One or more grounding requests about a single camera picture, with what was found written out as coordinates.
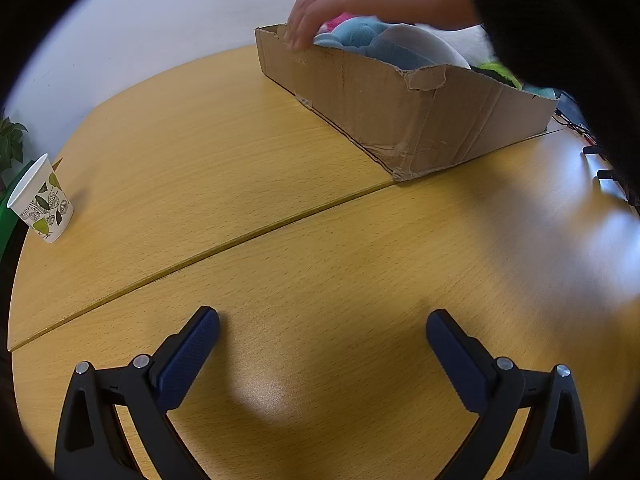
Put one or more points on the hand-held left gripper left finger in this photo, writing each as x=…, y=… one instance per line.
x=187, y=360

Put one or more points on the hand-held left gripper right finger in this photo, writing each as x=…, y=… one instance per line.
x=457, y=365

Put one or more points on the brown cardboard box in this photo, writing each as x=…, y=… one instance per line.
x=400, y=110

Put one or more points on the light blue plush toy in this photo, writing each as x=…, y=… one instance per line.
x=357, y=35

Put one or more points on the person's right forearm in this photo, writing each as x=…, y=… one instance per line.
x=550, y=20

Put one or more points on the leaf print paper cup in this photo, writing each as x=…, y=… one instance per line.
x=42, y=205

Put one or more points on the green planter stand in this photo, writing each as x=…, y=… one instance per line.
x=7, y=210

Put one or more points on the green potted plant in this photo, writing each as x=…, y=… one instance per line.
x=10, y=142

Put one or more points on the white round plush toy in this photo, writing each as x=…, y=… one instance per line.
x=430, y=45

